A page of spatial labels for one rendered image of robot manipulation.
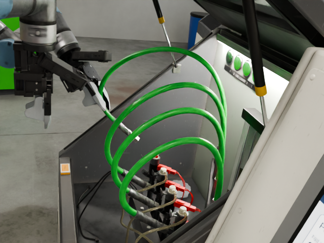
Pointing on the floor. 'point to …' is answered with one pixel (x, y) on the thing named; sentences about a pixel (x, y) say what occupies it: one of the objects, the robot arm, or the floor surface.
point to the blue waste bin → (195, 16)
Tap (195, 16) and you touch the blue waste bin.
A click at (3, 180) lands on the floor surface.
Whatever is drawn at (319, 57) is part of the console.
